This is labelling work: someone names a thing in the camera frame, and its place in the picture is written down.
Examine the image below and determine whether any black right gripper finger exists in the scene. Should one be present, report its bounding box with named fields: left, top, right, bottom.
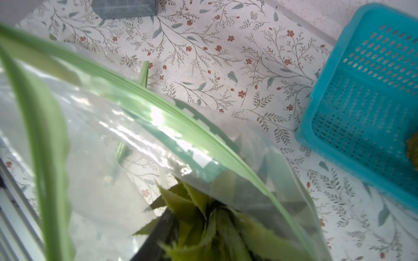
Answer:
left=131, top=209, right=178, bottom=261

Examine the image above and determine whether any yellow orange pineapple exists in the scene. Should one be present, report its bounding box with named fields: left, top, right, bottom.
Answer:
left=135, top=182, right=313, bottom=261

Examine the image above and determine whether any clear zip-top bag green seal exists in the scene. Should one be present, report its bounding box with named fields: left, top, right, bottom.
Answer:
left=138, top=61, right=150, bottom=88

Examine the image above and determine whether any teal plastic basket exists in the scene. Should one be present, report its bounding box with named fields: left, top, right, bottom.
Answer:
left=296, top=3, right=418, bottom=211

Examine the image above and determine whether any grey glasses case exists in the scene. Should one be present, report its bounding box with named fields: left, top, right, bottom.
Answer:
left=91, top=0, right=158, bottom=20

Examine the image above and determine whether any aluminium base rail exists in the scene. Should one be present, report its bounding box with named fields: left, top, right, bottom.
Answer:
left=1, top=162, right=46, bottom=261

